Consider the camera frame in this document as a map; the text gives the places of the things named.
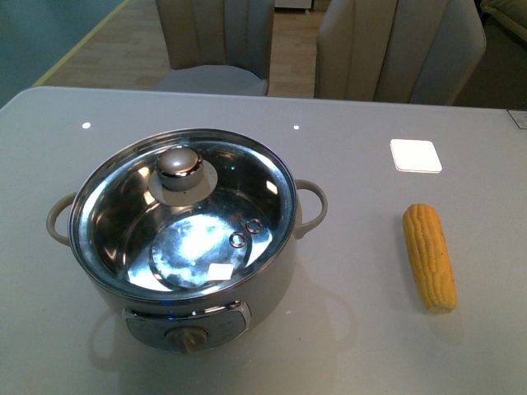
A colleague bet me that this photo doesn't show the glass pot lid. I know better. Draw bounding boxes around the glass pot lid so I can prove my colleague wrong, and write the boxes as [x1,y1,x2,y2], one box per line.
[68,129,298,302]

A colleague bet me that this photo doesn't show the yellow corn cob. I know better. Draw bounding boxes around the yellow corn cob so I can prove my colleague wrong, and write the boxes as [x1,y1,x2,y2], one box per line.
[403,203,457,314]

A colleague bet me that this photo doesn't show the white electric cooking pot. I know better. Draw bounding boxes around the white electric cooking pot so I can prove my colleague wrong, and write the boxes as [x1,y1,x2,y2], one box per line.
[46,147,328,353]

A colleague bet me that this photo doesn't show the left beige upholstered chair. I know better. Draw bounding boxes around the left beige upholstered chair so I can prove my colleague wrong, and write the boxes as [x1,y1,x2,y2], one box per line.
[155,0,274,96]

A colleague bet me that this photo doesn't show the beige upholstered chair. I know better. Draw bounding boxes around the beige upholstered chair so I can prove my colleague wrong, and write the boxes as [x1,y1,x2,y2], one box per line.
[155,0,274,96]
[314,1,486,105]

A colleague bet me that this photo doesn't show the right beige upholstered chair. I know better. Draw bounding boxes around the right beige upholstered chair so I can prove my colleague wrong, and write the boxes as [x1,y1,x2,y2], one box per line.
[314,1,486,105]

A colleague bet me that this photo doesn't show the label sticker on table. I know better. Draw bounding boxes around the label sticker on table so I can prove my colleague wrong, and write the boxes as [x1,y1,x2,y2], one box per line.
[507,109,527,130]

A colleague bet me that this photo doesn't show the beige sofa cushion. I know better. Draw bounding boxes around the beige sofa cushion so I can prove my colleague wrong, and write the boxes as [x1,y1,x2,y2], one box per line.
[481,0,527,34]

